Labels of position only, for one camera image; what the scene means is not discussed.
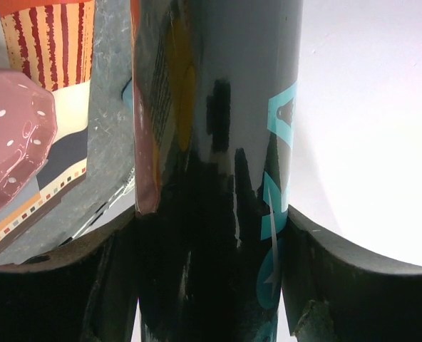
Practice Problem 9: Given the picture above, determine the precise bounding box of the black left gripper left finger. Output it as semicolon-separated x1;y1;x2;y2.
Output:
0;209;138;341

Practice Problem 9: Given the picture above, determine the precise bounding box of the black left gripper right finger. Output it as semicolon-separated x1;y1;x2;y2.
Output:
282;207;422;341

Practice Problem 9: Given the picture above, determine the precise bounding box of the black shuttlecock tube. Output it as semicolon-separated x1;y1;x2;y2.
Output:
130;1;303;341

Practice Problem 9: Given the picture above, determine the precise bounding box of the pink dotted plate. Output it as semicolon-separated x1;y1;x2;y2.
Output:
0;68;58;211

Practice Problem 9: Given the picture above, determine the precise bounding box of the blue ceramic mug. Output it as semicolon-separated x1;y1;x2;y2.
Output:
122;79;133;112

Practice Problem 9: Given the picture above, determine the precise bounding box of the colourful patchwork placemat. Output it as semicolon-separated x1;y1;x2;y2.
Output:
0;1;96;253

